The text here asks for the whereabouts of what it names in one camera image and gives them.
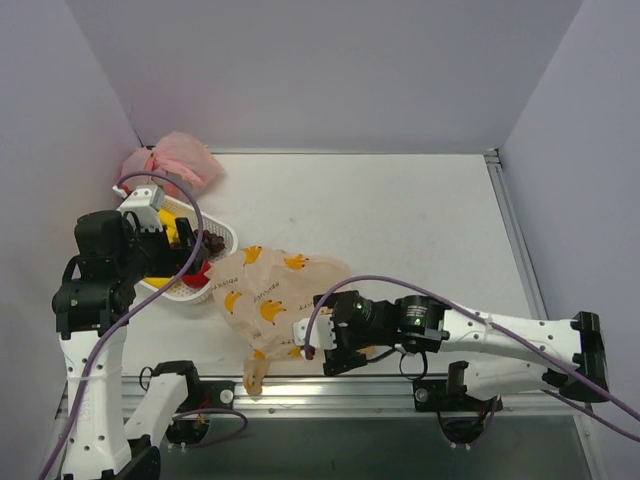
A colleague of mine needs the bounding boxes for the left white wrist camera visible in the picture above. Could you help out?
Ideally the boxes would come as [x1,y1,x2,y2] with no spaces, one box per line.
[117,184,165,230]

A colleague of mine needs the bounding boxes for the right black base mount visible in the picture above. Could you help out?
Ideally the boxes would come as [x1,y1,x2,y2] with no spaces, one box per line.
[412,379,503,450]

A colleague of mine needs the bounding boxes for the purple cable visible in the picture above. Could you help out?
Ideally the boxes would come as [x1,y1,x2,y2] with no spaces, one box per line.
[302,275,640,424]
[38,171,250,480]

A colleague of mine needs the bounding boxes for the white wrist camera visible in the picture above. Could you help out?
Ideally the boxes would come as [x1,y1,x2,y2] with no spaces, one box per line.
[292,315,337,350]
[117,184,165,230]

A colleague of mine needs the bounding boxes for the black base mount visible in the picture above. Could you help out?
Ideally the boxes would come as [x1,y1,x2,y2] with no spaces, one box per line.
[412,379,503,450]
[162,379,235,448]

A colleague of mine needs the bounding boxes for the aluminium front rail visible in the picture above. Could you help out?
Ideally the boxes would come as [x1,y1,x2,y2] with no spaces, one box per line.
[54,375,594,420]

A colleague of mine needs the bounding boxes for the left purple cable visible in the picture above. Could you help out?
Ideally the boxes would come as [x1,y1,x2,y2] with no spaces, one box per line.
[38,171,250,480]

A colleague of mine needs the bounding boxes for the dark purple fake grapes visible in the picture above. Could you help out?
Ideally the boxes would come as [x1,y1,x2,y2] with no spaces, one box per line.
[202,230,226,257]

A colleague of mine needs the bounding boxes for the banana print plastic bag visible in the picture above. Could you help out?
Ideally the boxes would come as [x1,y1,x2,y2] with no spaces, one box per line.
[206,245,351,396]

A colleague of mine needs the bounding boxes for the white perforated plastic basket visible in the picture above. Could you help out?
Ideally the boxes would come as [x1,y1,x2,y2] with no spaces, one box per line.
[115,193,238,306]

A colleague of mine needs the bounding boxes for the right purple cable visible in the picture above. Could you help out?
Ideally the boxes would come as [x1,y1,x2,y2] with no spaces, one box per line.
[302,275,640,424]

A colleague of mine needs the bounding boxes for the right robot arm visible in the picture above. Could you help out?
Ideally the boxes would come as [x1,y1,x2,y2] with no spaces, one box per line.
[294,290,609,409]

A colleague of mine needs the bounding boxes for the red fake apple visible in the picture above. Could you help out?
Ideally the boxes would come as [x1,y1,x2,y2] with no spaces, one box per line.
[181,262,211,290]

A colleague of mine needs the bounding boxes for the aluminium rail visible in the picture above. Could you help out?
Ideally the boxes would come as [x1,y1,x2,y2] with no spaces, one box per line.
[54,375,594,420]
[483,149,548,319]

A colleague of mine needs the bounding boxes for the pink plastic bag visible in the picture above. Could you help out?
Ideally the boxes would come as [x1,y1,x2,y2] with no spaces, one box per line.
[120,132,224,196]

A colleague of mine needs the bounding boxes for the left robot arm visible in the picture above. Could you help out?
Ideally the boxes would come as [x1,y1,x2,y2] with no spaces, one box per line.
[52,210,207,479]

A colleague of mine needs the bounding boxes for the aluminium right rail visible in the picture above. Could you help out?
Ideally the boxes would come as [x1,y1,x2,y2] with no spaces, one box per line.
[483,149,548,319]

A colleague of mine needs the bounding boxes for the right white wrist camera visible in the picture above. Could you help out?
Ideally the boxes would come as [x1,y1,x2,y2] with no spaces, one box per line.
[292,315,337,350]

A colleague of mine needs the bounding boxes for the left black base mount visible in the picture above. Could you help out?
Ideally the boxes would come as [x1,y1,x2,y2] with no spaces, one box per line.
[162,379,235,448]

